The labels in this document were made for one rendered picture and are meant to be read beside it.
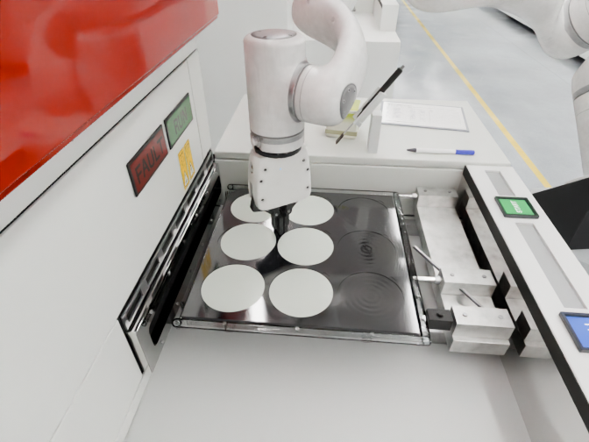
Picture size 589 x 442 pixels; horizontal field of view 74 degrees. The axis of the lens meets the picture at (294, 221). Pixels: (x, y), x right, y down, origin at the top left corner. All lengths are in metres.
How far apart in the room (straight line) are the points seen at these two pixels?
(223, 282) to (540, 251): 0.50
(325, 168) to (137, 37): 0.51
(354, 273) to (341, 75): 0.31
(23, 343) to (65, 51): 0.24
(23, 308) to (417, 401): 0.50
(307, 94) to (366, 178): 0.38
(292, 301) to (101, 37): 0.42
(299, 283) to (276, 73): 0.32
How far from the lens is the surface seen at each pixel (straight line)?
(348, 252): 0.69
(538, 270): 0.66
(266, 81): 0.55
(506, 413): 0.67
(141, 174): 0.55
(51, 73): 0.33
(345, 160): 0.84
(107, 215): 0.49
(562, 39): 1.10
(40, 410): 0.45
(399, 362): 0.66
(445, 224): 0.83
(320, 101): 0.52
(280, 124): 0.57
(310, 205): 0.79
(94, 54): 0.38
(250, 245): 0.70
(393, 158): 0.84
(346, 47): 0.55
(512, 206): 0.77
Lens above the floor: 1.36
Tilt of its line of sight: 38 degrees down
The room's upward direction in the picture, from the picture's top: straight up
